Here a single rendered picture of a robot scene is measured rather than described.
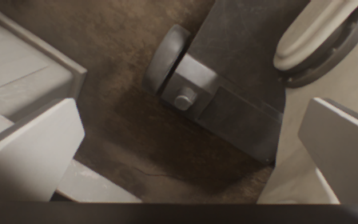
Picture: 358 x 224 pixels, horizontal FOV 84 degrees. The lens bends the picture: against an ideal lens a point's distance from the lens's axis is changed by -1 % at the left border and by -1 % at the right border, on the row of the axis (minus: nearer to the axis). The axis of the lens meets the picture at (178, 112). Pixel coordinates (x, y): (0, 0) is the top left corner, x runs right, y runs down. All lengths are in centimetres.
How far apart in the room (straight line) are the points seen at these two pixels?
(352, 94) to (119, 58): 65
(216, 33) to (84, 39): 49
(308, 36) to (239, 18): 17
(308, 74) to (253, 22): 19
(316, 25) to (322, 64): 5
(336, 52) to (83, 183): 44
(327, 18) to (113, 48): 61
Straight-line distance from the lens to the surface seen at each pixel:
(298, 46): 33
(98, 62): 80
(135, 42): 71
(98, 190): 43
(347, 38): 32
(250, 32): 47
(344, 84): 29
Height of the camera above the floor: 63
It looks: 56 degrees down
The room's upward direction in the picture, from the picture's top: 157 degrees counter-clockwise
